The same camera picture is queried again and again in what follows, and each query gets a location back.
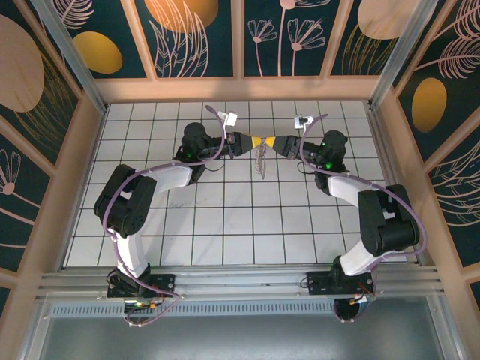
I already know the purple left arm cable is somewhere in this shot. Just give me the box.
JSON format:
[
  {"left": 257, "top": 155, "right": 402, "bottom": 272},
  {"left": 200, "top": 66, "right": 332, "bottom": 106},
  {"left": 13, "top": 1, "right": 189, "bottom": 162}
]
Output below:
[{"left": 101, "top": 104, "right": 230, "bottom": 328}]

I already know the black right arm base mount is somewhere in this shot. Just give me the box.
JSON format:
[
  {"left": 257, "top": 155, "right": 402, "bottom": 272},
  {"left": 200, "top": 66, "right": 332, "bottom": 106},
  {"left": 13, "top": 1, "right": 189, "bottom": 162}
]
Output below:
[{"left": 306, "top": 269, "right": 376, "bottom": 298}]

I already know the clear plastic zip bag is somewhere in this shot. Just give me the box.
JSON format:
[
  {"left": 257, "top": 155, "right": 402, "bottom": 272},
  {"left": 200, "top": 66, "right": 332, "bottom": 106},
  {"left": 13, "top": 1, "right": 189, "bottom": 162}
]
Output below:
[{"left": 253, "top": 144, "right": 271, "bottom": 180}]

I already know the slotted metal cable duct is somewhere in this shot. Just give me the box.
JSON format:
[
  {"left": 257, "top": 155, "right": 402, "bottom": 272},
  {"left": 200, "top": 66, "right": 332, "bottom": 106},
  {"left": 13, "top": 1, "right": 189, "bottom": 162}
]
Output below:
[{"left": 48, "top": 301, "right": 376, "bottom": 319}]

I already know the aluminium frame post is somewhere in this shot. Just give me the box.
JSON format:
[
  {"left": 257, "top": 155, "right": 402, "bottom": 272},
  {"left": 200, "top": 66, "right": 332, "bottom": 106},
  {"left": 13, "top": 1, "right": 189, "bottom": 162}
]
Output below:
[
  {"left": 31, "top": 0, "right": 110, "bottom": 114},
  {"left": 368, "top": 0, "right": 448, "bottom": 110}
]

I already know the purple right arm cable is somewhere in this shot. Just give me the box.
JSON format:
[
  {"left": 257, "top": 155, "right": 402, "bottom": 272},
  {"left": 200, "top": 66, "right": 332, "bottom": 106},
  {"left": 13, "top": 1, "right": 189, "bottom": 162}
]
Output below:
[{"left": 299, "top": 113, "right": 429, "bottom": 324}]

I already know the long aluminium base rail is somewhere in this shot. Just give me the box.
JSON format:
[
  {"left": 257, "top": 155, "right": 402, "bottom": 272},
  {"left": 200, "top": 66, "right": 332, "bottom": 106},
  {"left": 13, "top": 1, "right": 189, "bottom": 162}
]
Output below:
[{"left": 35, "top": 264, "right": 440, "bottom": 302}]

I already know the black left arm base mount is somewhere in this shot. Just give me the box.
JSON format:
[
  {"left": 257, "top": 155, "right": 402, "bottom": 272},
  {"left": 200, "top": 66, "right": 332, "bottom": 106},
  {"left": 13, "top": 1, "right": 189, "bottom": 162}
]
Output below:
[{"left": 107, "top": 271, "right": 176, "bottom": 299}]

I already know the grey sheet metal panel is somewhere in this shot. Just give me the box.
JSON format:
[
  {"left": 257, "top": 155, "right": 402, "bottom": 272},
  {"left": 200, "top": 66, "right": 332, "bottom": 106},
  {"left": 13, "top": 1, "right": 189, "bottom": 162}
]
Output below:
[{"left": 20, "top": 314, "right": 464, "bottom": 360}]

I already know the aluminium side rail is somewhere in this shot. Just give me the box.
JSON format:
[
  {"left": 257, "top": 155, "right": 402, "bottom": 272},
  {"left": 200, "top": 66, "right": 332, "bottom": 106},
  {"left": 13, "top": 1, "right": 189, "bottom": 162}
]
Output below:
[{"left": 365, "top": 107, "right": 425, "bottom": 268}]

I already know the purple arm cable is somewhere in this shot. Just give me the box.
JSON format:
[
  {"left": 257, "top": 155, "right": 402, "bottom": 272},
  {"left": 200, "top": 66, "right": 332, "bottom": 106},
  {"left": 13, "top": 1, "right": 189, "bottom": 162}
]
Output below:
[
  {"left": 101, "top": 104, "right": 230, "bottom": 328},
  {"left": 299, "top": 113, "right": 429, "bottom": 324}
]

